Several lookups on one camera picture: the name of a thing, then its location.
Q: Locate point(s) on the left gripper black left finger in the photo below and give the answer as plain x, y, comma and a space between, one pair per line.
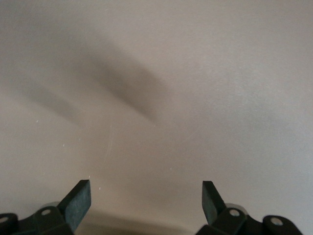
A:
75, 208

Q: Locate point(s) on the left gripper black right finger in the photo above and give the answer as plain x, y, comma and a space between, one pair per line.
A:
212, 208

